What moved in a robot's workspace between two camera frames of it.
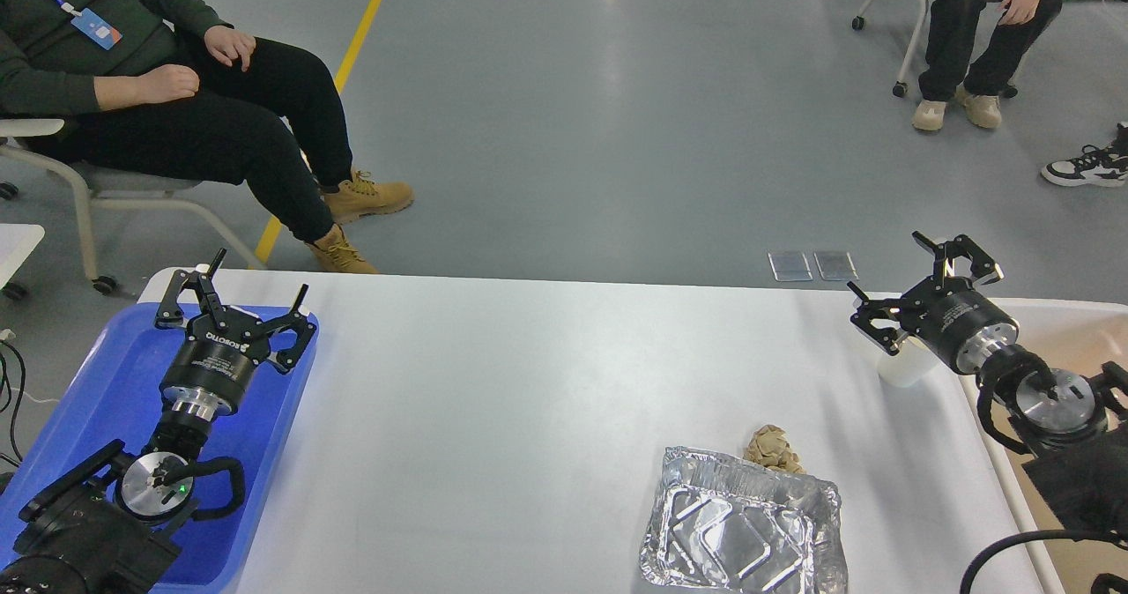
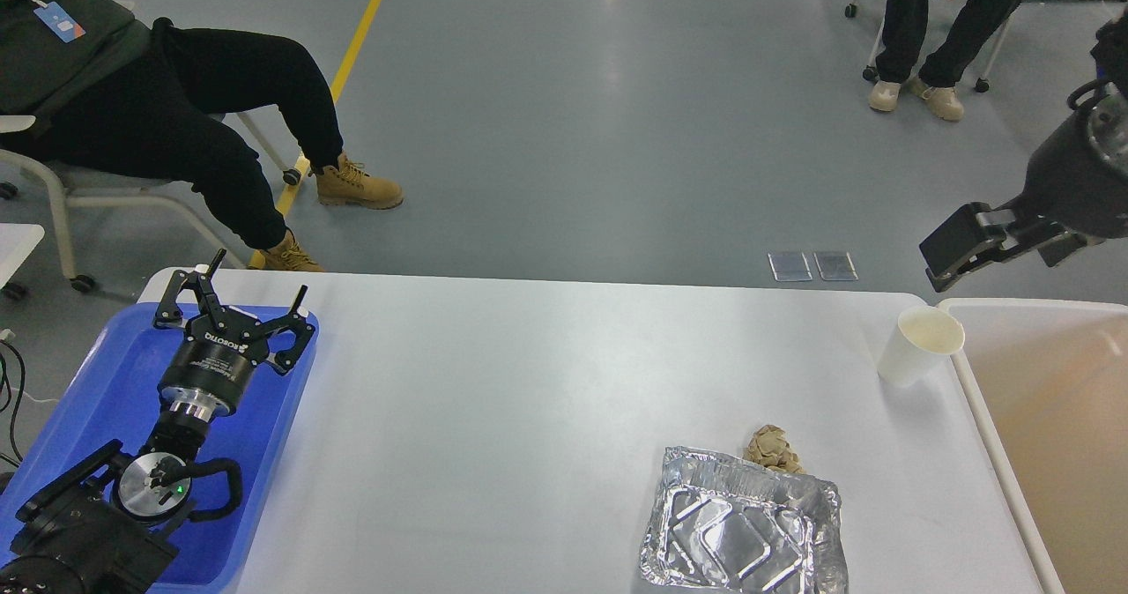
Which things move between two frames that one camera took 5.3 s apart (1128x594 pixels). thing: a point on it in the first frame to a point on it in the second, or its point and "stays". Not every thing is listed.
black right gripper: (942, 312) to (1078, 181)
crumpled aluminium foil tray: (723, 525) stays
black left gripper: (219, 361) stays
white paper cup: (914, 362) stays
